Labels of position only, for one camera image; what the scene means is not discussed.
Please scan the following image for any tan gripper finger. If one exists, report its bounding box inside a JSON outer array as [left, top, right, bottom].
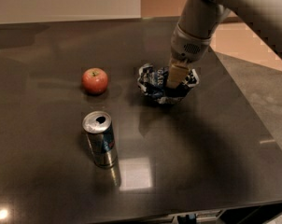
[[166, 58, 190, 89]]

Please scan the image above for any blue chip bag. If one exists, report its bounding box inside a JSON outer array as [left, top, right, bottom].
[[137, 63, 200, 105]]

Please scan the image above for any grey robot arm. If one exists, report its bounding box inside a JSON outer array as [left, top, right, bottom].
[[166, 0, 282, 89]]

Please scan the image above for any red apple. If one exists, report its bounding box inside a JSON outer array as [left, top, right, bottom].
[[81, 68, 108, 95]]

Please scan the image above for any silver blue soda can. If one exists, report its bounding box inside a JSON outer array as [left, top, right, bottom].
[[82, 111, 117, 168]]

